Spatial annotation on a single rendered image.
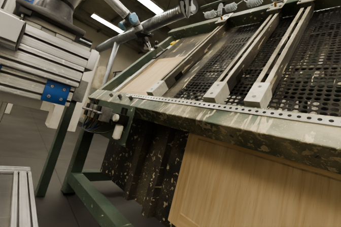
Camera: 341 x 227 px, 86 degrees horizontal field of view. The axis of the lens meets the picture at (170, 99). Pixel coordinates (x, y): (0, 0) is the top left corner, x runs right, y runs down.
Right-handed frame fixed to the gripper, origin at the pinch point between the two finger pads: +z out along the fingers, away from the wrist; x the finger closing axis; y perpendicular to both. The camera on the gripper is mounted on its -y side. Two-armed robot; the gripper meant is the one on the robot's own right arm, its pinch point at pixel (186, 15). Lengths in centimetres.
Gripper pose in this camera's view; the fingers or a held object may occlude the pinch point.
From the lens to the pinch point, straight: 102.0
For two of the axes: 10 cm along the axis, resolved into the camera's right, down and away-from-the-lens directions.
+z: 1.1, 9.8, 1.7
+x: -6.3, -0.6, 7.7
